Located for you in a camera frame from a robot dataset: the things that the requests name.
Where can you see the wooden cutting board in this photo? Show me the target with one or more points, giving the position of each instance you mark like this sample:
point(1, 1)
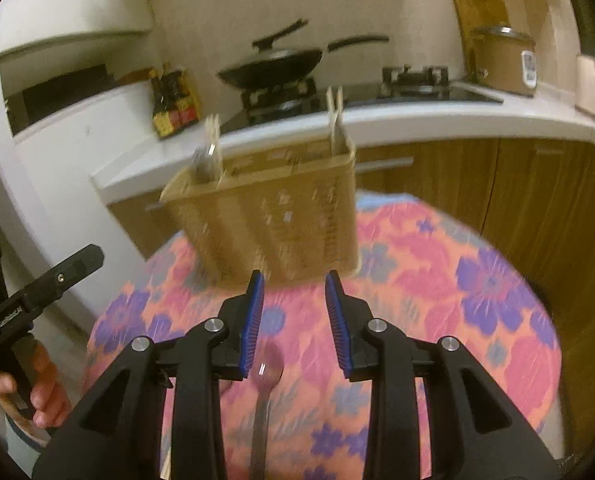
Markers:
point(477, 10)

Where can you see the dark soy sauce bottle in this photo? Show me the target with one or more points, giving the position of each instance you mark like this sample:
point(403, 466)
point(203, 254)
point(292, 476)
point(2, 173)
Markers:
point(162, 110)

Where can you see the yellow oil bottle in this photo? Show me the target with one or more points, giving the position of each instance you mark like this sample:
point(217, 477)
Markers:
point(191, 100)

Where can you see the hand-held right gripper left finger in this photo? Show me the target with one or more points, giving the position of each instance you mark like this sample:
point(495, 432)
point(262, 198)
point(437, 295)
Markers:
point(255, 325)

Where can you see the white kitchen countertop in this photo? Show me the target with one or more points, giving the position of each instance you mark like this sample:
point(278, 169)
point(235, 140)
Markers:
point(427, 120)

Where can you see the large metal spoon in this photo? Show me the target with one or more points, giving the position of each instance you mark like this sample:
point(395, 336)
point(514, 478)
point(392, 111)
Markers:
point(203, 162)

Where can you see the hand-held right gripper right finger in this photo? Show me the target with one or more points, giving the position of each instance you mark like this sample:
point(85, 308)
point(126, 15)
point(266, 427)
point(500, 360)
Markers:
point(335, 320)

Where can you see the white kettle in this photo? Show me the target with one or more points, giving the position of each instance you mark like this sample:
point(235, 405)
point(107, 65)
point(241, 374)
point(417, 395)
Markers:
point(588, 85)

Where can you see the dark appliance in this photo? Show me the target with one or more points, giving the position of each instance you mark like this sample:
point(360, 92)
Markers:
point(57, 95)

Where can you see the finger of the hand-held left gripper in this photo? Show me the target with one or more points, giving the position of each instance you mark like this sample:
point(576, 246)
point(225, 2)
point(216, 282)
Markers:
point(72, 266)

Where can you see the floral tablecloth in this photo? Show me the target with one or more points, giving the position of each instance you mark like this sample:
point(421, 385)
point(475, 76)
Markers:
point(427, 280)

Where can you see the person's left hand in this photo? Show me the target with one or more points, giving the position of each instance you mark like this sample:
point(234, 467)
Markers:
point(47, 390)

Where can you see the black wok lid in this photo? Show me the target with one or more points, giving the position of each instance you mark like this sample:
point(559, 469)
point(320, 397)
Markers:
point(277, 40)

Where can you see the tan plastic utensil basket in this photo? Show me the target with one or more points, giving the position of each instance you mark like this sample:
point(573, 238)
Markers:
point(277, 220)

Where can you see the beige rice cooker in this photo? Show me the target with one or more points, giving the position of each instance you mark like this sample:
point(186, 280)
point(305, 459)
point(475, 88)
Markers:
point(502, 65)

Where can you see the small metal spoon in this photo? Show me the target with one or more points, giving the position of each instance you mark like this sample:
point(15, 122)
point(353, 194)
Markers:
point(260, 425)

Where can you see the black gas stove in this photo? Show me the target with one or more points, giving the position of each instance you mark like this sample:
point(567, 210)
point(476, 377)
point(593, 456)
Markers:
point(417, 91)

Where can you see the black wok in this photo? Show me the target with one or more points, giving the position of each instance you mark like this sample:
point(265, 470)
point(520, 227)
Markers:
point(272, 69)

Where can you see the wooden base cabinets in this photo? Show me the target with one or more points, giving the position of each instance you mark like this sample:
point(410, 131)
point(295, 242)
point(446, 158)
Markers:
point(527, 200)

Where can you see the dark red label sauce bottle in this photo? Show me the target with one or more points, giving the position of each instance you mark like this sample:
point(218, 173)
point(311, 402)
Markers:
point(176, 102)

